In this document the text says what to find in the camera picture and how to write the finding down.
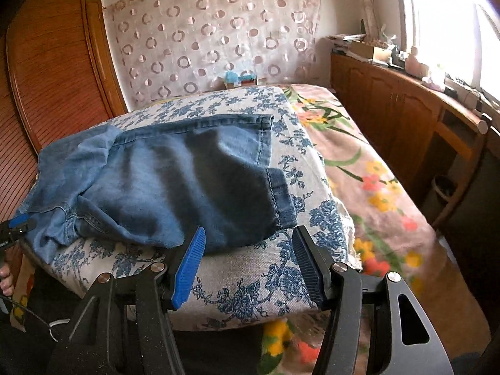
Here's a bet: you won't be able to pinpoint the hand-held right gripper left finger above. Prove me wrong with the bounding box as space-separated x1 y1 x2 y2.
47 227 207 375

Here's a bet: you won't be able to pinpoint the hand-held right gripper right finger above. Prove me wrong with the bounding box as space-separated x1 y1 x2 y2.
292 225 454 375

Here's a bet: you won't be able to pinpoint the blue denim pants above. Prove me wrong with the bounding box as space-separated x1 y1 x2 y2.
17 114 298 254

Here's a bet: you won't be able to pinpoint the person's left hand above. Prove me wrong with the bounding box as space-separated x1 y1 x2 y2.
0 265 17 298

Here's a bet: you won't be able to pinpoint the blue floral folded quilt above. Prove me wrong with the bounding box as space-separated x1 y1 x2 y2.
21 85 357 322

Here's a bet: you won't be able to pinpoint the pink floral bed sheet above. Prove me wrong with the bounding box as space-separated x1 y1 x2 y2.
266 83 491 375

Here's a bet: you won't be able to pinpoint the brown wooden slatted wardrobe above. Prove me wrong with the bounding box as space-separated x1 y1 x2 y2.
0 0 129 225

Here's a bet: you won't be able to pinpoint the dark waste bin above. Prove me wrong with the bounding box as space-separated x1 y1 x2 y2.
431 175 458 208

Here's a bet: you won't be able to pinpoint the long wooden sideboard cabinet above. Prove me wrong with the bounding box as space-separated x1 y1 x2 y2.
329 37 500 245

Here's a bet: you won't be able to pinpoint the small box with blue cloth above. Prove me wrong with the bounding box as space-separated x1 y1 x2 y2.
223 71 258 90

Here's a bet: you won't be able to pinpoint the white crumpled cloth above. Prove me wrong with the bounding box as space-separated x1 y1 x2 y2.
422 73 447 93

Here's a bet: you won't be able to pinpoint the open cardboard box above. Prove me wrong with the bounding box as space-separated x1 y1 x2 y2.
349 41 392 64

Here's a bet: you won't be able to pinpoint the stack of papers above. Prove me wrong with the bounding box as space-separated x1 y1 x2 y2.
326 32 368 54

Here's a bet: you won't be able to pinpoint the pale pink jar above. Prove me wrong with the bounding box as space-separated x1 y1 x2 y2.
406 46 429 76

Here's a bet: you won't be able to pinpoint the gathered pale window curtain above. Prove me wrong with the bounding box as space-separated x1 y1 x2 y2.
347 0 387 44

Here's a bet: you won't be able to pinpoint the bright window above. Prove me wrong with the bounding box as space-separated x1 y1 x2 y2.
394 0 500 104

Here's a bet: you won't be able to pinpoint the white cable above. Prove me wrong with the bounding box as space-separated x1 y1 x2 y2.
47 319 72 338

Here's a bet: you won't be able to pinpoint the ring patterned sheer curtain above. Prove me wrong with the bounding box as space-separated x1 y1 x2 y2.
103 0 323 109

